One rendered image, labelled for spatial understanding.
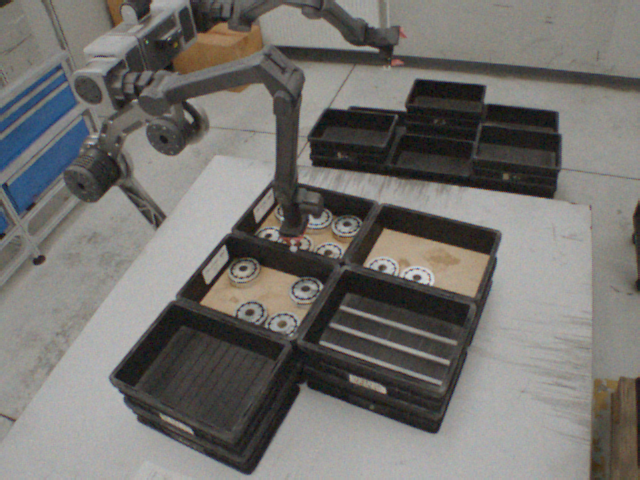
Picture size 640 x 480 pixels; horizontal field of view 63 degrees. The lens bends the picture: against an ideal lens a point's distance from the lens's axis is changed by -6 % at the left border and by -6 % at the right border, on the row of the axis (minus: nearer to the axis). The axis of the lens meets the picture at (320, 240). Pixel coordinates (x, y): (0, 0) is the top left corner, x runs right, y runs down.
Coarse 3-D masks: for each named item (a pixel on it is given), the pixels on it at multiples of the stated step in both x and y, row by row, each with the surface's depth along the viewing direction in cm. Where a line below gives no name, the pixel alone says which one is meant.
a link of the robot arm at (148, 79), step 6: (144, 72) 142; (150, 72) 141; (138, 78) 141; (144, 78) 140; (150, 78) 141; (156, 78) 141; (162, 78) 141; (168, 78) 141; (138, 84) 139; (144, 84) 139; (150, 84) 140; (156, 84) 139; (162, 84) 140; (138, 90) 141
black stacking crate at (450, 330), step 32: (352, 288) 164; (384, 288) 157; (320, 320) 152; (352, 320) 159; (416, 320) 156; (448, 320) 154; (384, 352) 150; (448, 352) 148; (352, 384) 144; (384, 384) 138; (448, 384) 141
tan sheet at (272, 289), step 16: (224, 272) 177; (272, 272) 175; (224, 288) 172; (240, 288) 171; (256, 288) 171; (272, 288) 170; (288, 288) 170; (208, 304) 168; (224, 304) 167; (272, 304) 166; (288, 304) 165
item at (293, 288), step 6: (294, 282) 167; (300, 282) 167; (312, 282) 166; (318, 282) 166; (294, 288) 165; (318, 288) 165; (294, 294) 164; (312, 294) 163; (294, 300) 162; (300, 300) 162; (306, 300) 161; (312, 300) 161
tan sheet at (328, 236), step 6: (270, 216) 195; (264, 222) 193; (270, 222) 193; (276, 222) 192; (306, 234) 186; (312, 234) 186; (324, 234) 186; (330, 234) 185; (318, 240) 184; (324, 240) 183; (330, 240) 183; (336, 240) 183; (342, 246) 181
